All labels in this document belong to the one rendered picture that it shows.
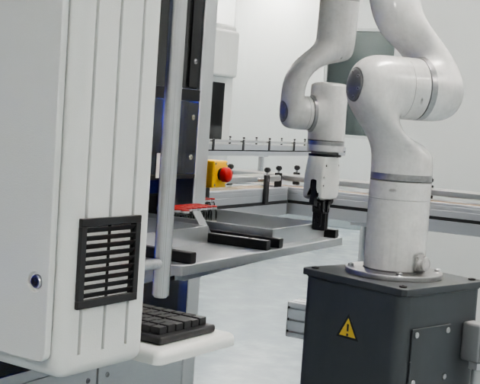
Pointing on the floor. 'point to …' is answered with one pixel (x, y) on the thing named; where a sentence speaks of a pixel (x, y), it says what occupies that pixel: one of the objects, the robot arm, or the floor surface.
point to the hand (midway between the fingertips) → (319, 221)
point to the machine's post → (188, 192)
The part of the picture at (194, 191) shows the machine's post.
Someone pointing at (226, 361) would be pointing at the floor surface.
